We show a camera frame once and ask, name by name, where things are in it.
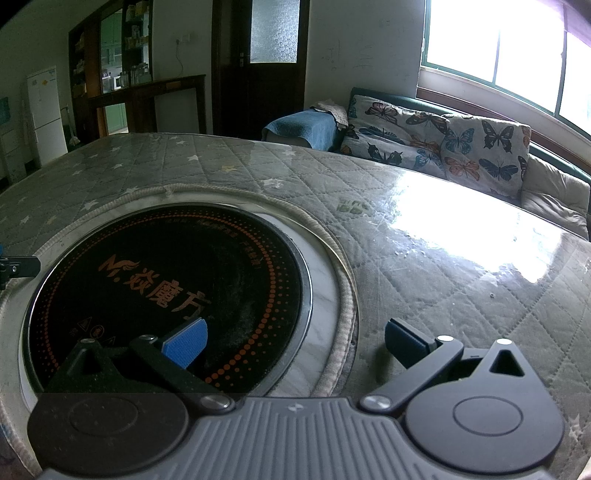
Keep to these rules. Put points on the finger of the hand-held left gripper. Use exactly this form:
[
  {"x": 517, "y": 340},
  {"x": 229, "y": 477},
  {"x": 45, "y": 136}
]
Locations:
[{"x": 23, "y": 267}]

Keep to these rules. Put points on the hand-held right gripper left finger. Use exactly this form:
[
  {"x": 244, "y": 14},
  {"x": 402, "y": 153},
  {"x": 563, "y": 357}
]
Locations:
[{"x": 187, "y": 344}]

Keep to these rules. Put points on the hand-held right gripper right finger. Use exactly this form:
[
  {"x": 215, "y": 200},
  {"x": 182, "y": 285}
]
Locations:
[{"x": 406, "y": 344}]

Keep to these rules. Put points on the grey quilted star table cover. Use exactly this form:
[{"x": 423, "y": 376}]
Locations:
[{"x": 438, "y": 286}]

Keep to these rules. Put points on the round black induction cooktop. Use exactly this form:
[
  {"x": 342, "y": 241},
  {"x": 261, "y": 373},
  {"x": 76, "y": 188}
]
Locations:
[{"x": 161, "y": 258}]

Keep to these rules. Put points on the water dispenser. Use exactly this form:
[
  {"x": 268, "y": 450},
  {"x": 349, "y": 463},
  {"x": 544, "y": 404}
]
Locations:
[{"x": 11, "y": 147}]

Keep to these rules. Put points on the white refrigerator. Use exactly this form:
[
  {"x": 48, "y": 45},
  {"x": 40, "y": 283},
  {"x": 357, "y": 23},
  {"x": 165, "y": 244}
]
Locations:
[{"x": 46, "y": 120}]

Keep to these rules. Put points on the butterfly print pillow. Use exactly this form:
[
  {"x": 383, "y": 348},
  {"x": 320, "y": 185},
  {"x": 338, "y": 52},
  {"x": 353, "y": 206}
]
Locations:
[
  {"x": 397, "y": 115},
  {"x": 392, "y": 152},
  {"x": 485, "y": 152}
]

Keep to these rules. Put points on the dark wooden console table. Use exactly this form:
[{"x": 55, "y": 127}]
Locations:
[{"x": 138, "y": 99}]

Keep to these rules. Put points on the dark wooden shelf cabinet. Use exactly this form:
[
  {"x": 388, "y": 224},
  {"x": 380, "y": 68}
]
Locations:
[{"x": 87, "y": 69}]

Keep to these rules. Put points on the white microwave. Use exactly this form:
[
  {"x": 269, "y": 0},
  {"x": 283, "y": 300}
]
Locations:
[{"x": 118, "y": 81}]

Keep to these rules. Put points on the beige cushion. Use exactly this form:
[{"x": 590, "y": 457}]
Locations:
[{"x": 554, "y": 194}]

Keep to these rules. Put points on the blue armrest cover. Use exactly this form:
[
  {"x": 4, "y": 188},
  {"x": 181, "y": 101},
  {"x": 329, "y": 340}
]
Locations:
[{"x": 300, "y": 129}]

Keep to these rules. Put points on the beige towel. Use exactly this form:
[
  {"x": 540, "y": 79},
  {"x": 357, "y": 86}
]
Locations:
[{"x": 330, "y": 108}]

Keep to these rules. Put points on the butterfly pattern cushion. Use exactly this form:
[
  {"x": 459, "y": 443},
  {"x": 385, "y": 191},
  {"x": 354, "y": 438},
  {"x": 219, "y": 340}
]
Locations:
[{"x": 397, "y": 94}]

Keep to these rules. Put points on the dark wooden door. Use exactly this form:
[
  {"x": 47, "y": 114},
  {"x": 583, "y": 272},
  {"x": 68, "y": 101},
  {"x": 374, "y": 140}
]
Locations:
[{"x": 258, "y": 101}]

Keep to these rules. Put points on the green framed window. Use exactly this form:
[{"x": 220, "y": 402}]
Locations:
[{"x": 461, "y": 37}]

